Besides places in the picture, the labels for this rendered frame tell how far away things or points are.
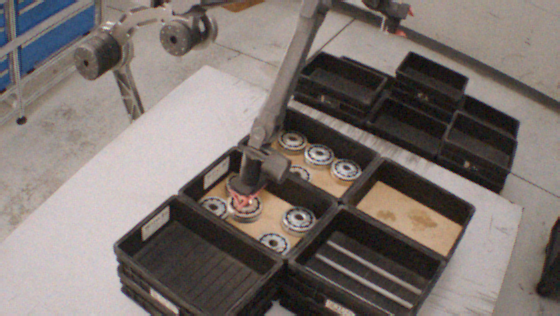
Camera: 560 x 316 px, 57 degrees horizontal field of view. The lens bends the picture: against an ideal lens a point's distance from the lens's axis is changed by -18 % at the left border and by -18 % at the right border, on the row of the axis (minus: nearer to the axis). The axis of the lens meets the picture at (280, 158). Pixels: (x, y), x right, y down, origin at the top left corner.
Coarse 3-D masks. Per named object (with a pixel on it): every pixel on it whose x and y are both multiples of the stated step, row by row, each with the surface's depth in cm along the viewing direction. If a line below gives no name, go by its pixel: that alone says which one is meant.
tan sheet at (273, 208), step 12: (216, 192) 198; (264, 192) 201; (264, 204) 197; (276, 204) 197; (288, 204) 198; (264, 216) 193; (276, 216) 193; (240, 228) 187; (252, 228) 188; (264, 228) 189; (276, 228) 189
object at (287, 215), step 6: (288, 210) 192; (294, 210) 192; (300, 210) 192; (306, 210) 193; (288, 216) 190; (312, 216) 191; (288, 222) 188; (294, 222) 188; (306, 222) 189; (312, 222) 189; (294, 228) 186; (300, 228) 187; (306, 228) 187
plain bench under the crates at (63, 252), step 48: (192, 96) 256; (240, 96) 261; (144, 144) 230; (192, 144) 233; (384, 144) 249; (96, 192) 207; (144, 192) 211; (480, 192) 235; (48, 240) 186; (96, 240) 190; (480, 240) 213; (0, 288) 166; (48, 288) 171; (96, 288) 175; (480, 288) 195
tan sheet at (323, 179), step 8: (272, 144) 219; (280, 152) 217; (296, 160) 214; (312, 176) 209; (320, 176) 210; (328, 176) 210; (320, 184) 207; (328, 184) 207; (336, 184) 208; (336, 192) 205
